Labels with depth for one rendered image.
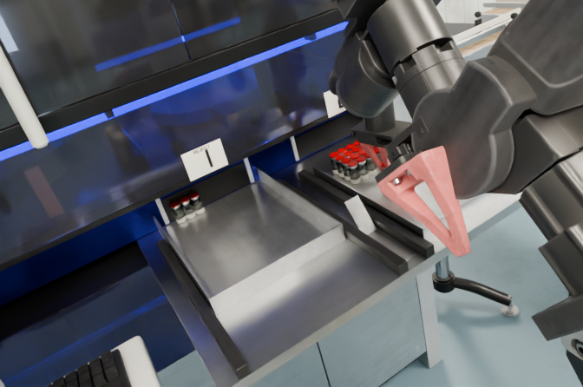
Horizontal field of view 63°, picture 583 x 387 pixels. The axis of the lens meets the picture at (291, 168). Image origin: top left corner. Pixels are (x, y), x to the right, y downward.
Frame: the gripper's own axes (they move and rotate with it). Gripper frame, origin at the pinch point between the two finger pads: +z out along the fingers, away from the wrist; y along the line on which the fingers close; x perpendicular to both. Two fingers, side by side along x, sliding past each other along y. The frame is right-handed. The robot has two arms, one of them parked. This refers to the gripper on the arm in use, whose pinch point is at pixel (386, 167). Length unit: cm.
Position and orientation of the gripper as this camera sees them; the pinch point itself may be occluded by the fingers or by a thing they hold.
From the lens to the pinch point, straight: 98.5
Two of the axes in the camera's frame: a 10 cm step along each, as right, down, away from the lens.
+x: -6.9, 4.6, -5.6
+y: -6.9, -2.0, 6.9
